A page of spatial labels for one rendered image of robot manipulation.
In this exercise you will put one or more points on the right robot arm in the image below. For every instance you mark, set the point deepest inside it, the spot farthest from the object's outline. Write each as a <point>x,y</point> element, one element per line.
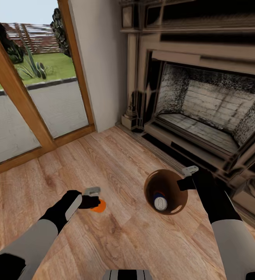
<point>235,243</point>

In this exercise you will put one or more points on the door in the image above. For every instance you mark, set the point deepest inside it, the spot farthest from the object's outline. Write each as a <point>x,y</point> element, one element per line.
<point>44,102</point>

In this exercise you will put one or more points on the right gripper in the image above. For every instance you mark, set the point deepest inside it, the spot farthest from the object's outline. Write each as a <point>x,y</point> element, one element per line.
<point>184,184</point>

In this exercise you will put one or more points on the trash can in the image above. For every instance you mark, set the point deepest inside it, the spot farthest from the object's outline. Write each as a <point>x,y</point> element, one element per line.
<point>165,180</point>

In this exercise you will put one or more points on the wood fireplace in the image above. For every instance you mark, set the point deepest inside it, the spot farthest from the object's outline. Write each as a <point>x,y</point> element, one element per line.
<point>191,88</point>

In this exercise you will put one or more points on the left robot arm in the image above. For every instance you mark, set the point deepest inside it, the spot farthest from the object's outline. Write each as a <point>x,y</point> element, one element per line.
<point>20,259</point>

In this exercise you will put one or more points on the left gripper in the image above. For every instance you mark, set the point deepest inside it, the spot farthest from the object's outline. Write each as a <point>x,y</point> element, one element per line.
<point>92,201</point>

